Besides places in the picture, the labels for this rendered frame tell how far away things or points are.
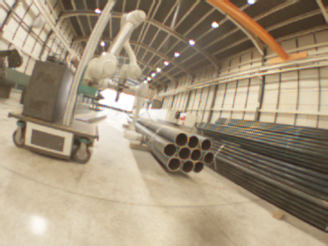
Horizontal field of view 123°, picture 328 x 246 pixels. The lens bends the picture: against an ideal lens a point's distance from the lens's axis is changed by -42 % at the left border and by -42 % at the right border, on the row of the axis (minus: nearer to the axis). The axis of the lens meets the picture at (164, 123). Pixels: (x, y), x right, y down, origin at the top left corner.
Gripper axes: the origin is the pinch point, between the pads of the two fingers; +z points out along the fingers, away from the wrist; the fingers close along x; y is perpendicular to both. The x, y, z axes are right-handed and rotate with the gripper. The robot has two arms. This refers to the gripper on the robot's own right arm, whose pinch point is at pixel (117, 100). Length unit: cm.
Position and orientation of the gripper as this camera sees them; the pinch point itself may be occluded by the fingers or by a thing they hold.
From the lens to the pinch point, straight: 156.4
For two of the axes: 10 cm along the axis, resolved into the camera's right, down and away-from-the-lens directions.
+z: -2.5, 9.7, 0.1
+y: -8.7, -2.2, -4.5
